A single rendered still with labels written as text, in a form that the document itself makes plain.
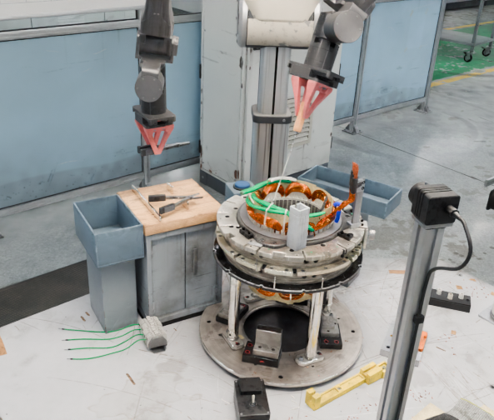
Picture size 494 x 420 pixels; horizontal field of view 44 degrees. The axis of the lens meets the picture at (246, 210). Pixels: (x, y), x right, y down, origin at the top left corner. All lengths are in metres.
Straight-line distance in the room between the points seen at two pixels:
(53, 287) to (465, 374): 2.09
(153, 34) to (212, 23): 2.37
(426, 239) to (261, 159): 1.00
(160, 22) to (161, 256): 0.51
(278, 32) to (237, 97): 1.96
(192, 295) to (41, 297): 1.59
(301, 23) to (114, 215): 0.67
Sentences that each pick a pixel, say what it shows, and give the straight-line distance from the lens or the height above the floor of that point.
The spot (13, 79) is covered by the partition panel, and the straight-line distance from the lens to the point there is 3.37.
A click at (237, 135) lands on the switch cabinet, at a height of 0.45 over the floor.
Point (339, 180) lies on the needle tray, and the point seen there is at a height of 1.04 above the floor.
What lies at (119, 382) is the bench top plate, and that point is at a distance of 1.38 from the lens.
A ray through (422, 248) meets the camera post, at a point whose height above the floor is 1.32.
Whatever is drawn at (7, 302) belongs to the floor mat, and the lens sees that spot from 3.01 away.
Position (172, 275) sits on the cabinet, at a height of 0.91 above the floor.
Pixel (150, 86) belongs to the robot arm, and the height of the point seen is 1.36.
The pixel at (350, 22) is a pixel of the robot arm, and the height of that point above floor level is 1.52.
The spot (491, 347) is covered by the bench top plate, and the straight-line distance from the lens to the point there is 1.60.
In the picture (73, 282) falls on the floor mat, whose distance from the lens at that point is 3.08.
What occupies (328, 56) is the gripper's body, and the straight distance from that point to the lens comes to 1.22.
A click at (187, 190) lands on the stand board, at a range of 1.50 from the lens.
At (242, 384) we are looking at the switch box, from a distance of 1.28.
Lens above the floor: 1.71
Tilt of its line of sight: 27 degrees down
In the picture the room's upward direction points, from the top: 3 degrees clockwise
